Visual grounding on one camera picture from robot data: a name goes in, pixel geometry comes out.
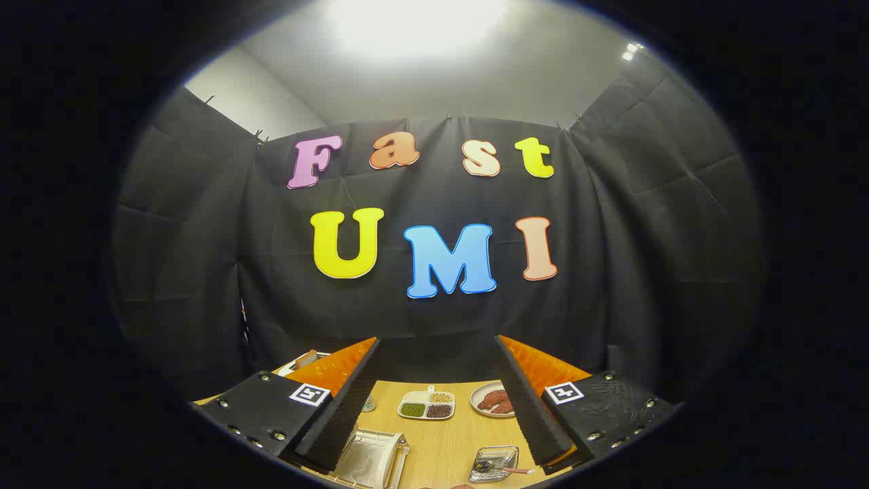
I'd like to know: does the white toaster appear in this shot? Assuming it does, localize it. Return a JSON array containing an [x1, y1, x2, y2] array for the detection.
[[277, 351, 332, 378]]

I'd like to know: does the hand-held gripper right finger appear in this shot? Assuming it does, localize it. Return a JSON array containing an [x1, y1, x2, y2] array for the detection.
[[494, 334, 680, 476]]

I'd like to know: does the white wire dish rack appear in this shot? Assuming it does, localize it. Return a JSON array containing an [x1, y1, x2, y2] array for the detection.
[[299, 424, 411, 489]]

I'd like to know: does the white divided bean dish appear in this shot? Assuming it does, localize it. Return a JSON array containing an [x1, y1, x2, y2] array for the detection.
[[398, 385, 456, 421]]

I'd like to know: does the white-tipped spoon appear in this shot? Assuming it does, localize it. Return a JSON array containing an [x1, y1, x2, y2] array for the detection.
[[475, 460, 537, 476]]

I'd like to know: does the black backdrop cloth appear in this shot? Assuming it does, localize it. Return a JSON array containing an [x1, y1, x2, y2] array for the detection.
[[112, 58, 764, 408]]

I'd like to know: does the beige meat plate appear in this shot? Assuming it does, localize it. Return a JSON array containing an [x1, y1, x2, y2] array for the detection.
[[470, 380, 518, 418]]

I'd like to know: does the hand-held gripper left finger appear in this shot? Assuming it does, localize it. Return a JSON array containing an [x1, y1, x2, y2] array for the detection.
[[193, 338, 382, 474]]

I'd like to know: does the silver wire basket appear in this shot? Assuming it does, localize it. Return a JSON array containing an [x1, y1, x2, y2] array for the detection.
[[468, 445, 521, 484]]

